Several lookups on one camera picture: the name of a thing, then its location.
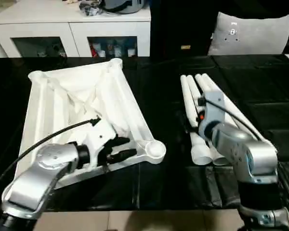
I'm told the white plastic table leg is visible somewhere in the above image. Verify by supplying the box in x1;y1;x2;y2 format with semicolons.
180;75;214;166
195;74;258;140
186;75;229;166
201;74;274;147

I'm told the white plastic table top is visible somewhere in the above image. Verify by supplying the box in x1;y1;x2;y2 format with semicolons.
1;58;166;205

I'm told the black table mat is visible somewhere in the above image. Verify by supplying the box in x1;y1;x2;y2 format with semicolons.
0;56;289;212

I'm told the grey cushion with metal fittings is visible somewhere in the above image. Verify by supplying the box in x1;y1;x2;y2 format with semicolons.
208;11;289;56

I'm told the white glass-door cabinet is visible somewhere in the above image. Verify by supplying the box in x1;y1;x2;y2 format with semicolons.
0;4;152;58

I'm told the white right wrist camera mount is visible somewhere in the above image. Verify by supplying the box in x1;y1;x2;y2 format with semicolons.
197;90;226;145

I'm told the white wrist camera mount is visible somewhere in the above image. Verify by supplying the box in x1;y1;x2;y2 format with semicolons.
197;90;226;145
77;117;118;171

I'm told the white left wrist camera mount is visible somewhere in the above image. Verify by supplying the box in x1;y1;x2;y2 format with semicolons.
77;117;118;171

